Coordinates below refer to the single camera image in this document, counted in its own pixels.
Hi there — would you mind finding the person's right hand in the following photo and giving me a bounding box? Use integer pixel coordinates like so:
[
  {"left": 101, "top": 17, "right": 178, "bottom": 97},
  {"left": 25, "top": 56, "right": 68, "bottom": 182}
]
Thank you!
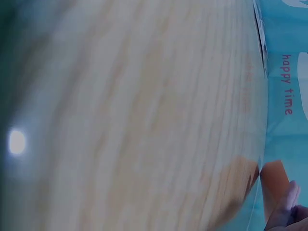
[{"left": 263, "top": 180, "right": 308, "bottom": 231}]

